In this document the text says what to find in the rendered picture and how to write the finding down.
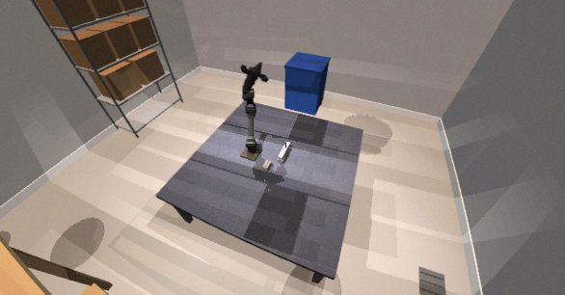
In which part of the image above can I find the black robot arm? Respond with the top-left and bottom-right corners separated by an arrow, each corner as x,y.
242,81 -> 257,154

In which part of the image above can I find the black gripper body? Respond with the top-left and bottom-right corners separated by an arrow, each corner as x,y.
241,65 -> 268,86

